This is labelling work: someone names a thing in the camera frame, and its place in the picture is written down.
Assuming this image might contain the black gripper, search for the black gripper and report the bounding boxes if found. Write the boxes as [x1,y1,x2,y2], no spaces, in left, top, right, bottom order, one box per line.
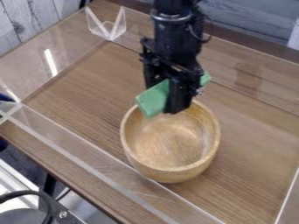
[141,10,206,115]

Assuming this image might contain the black cable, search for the black cable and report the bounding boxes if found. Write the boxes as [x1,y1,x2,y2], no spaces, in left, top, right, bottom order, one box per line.
[0,190,54,224]

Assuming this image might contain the grey metal bracket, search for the grey metal bracket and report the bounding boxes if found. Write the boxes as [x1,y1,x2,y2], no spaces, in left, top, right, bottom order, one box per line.
[39,199,87,224]

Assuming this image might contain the clear acrylic tray walls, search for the clear acrylic tray walls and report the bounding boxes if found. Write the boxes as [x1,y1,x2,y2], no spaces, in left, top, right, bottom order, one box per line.
[0,3,299,224]

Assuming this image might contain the black table leg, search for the black table leg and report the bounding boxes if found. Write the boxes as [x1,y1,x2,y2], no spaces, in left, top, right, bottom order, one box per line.
[43,174,58,196]

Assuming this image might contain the green rectangular block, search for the green rectangular block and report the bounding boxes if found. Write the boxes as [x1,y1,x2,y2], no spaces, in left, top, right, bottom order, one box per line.
[135,71,211,118]

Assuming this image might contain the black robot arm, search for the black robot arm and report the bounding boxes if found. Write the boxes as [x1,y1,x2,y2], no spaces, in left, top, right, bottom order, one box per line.
[135,0,205,117]

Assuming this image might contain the brown wooden bowl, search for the brown wooden bowl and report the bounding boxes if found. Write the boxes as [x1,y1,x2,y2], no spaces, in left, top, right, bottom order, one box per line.
[121,101,221,183]

